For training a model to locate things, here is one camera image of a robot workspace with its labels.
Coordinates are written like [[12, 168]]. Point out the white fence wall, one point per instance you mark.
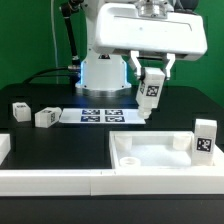
[[5, 146], [110, 182]]

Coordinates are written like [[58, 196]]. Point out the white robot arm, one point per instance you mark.
[[106, 74]]

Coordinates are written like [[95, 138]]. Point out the white front fence wall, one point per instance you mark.
[[110, 182]]

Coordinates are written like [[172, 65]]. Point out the white left fence wall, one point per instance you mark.
[[5, 146]]

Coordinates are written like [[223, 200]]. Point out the white square table top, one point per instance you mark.
[[150, 149]]

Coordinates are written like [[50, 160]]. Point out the white sheet with tag markers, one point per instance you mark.
[[101, 116]]

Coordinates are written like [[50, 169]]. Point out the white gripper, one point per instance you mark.
[[119, 29]]

